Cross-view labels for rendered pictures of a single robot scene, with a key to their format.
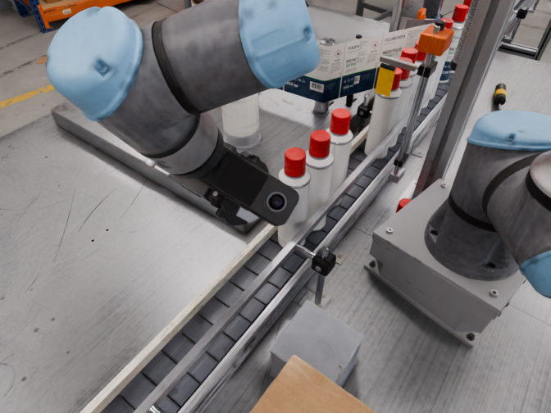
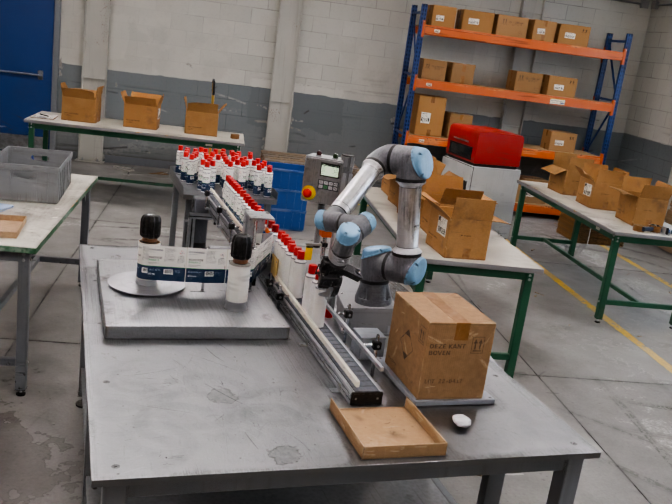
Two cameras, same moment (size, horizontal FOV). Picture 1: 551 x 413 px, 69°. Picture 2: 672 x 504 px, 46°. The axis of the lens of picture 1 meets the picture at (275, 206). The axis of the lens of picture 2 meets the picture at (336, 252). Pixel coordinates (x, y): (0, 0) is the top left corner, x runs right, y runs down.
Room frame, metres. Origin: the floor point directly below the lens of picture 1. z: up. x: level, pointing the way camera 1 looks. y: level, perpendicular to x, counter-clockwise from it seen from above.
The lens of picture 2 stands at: (-1.13, 2.33, 1.94)
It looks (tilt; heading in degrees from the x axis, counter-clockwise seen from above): 15 degrees down; 304
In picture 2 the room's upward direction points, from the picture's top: 8 degrees clockwise
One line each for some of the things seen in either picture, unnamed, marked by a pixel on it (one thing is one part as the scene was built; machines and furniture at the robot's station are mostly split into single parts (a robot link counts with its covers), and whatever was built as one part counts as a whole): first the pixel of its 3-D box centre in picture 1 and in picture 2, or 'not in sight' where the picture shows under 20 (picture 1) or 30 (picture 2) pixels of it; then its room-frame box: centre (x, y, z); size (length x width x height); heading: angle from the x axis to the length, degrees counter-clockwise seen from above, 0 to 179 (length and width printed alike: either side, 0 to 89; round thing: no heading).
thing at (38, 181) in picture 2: not in sight; (32, 174); (3.09, -0.58, 0.91); 0.60 x 0.40 x 0.22; 137
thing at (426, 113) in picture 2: not in sight; (504, 116); (3.11, -7.60, 1.26); 2.78 x 0.61 x 2.51; 43
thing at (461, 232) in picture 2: not in sight; (461, 222); (0.89, -2.06, 0.97); 0.51 x 0.39 x 0.37; 48
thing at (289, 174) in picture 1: (293, 201); (320, 301); (0.47, -0.03, 0.98); 0.05 x 0.05 x 0.20
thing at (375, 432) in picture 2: not in sight; (386, 425); (-0.12, 0.40, 0.85); 0.30 x 0.26 x 0.04; 144
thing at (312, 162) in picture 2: not in sight; (325, 179); (0.73, -0.32, 1.38); 0.17 x 0.10 x 0.19; 19
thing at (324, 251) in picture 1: (309, 271); (341, 324); (0.38, -0.06, 0.91); 0.07 x 0.03 x 0.16; 54
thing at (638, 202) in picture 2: not in sight; (638, 201); (0.49, -4.59, 0.97); 0.43 x 0.42 x 0.37; 40
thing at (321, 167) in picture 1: (316, 183); (317, 295); (0.52, -0.07, 0.98); 0.05 x 0.05 x 0.20
